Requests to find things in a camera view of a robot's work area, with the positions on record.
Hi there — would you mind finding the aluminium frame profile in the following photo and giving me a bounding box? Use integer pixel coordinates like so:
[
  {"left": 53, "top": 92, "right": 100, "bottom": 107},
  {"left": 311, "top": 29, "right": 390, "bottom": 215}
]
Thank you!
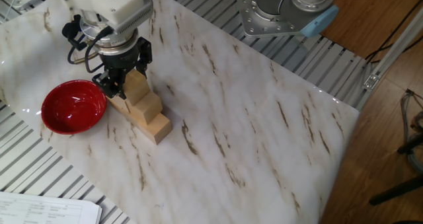
[{"left": 362, "top": 6, "right": 423, "bottom": 92}]

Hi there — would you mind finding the grey cable bundle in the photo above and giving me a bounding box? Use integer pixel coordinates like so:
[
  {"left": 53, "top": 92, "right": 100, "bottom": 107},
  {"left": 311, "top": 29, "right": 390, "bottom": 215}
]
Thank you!
[{"left": 399, "top": 89, "right": 423, "bottom": 174}]

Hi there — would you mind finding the red glossy bowl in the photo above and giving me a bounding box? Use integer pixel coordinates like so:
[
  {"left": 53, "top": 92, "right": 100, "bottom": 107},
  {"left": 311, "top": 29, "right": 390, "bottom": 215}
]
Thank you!
[{"left": 41, "top": 79, "right": 108, "bottom": 135}]

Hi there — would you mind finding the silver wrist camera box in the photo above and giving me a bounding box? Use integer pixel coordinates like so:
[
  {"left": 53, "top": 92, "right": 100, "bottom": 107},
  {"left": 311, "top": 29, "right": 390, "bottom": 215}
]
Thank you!
[{"left": 112, "top": 0, "right": 155, "bottom": 36}]

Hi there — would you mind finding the black wrist cable with plug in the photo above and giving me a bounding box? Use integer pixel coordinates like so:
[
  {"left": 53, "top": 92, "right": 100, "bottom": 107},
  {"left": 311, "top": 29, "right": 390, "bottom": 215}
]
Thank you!
[{"left": 61, "top": 14, "right": 98, "bottom": 65}]

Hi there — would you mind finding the black floor cable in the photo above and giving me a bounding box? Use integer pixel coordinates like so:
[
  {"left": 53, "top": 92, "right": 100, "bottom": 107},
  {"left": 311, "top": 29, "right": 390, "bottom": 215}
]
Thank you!
[{"left": 364, "top": 0, "right": 423, "bottom": 65}]

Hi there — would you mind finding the black chair base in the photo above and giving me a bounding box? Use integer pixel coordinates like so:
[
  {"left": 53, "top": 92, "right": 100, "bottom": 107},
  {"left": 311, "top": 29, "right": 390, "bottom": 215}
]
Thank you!
[{"left": 367, "top": 133, "right": 423, "bottom": 207}]

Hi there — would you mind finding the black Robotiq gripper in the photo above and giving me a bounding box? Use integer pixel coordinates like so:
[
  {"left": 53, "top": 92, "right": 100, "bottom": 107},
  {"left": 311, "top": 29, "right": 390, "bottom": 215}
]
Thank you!
[{"left": 91, "top": 36, "right": 153, "bottom": 100}]

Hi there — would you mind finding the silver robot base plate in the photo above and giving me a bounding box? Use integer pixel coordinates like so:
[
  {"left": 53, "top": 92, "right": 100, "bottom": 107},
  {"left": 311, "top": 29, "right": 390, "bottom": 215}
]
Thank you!
[{"left": 236, "top": 0, "right": 307, "bottom": 38}]

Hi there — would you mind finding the white marble pattern board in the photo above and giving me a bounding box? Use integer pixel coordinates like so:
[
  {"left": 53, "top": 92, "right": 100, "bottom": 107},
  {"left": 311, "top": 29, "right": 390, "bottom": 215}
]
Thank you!
[{"left": 0, "top": 0, "right": 360, "bottom": 224}]

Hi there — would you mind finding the white printed paper stack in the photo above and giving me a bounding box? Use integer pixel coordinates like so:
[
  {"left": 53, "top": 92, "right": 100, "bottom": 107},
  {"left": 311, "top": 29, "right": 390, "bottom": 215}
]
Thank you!
[{"left": 0, "top": 190, "right": 103, "bottom": 224}]

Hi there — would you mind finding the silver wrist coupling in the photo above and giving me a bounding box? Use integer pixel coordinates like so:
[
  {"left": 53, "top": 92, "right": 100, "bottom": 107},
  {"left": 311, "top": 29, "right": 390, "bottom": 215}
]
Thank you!
[{"left": 79, "top": 12, "right": 139, "bottom": 56}]

